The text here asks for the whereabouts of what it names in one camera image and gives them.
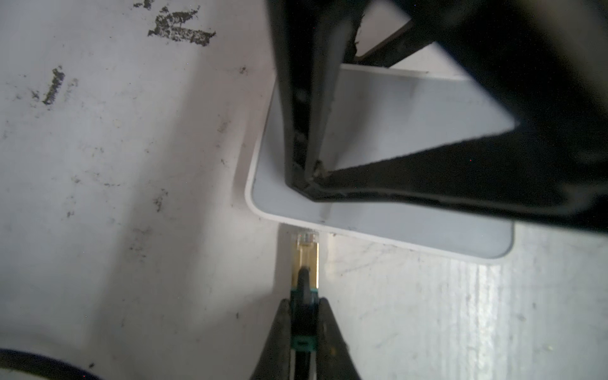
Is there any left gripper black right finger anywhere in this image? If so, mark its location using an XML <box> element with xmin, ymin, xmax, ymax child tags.
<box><xmin>316</xmin><ymin>298</ymin><xmax>361</xmax><ymax>380</ymax></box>

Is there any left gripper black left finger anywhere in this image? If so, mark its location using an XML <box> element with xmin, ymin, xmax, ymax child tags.
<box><xmin>250</xmin><ymin>299</ymin><xmax>291</xmax><ymax>380</ymax></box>

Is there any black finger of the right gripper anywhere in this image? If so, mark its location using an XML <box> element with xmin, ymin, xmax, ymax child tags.
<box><xmin>266</xmin><ymin>1</ymin><xmax>367</xmax><ymax>200</ymax></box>
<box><xmin>308</xmin><ymin>1</ymin><xmax>607</xmax><ymax>232</ymax></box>

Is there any black ethernet cable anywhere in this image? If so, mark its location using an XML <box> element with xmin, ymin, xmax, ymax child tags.
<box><xmin>289</xmin><ymin>229</ymin><xmax>320</xmax><ymax>380</ymax></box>

